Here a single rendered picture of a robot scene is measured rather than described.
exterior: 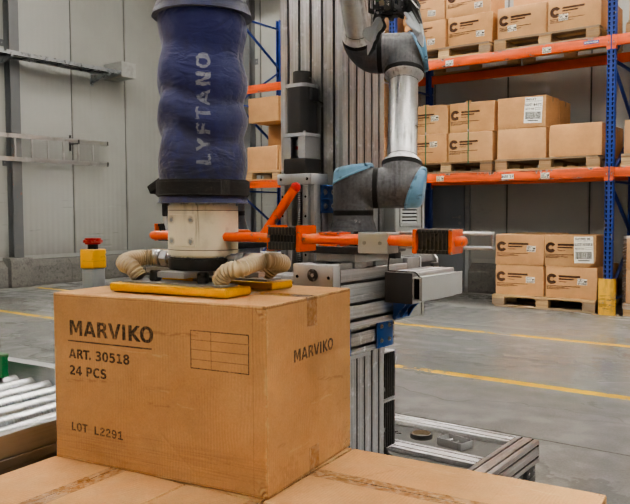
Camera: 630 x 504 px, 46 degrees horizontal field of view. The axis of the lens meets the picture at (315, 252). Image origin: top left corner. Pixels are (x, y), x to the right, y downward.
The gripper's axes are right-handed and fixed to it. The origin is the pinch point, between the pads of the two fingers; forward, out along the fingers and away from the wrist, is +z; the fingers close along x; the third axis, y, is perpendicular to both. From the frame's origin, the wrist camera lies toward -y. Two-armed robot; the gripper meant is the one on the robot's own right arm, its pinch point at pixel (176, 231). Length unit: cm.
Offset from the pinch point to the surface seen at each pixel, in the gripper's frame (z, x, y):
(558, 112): -123, 737, -18
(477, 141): -92, 711, -107
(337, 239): 1, -30, 68
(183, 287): 11, -41, 34
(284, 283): 12, -16, 46
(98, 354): 27, -47, 14
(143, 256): 5.5, -30.0, 13.6
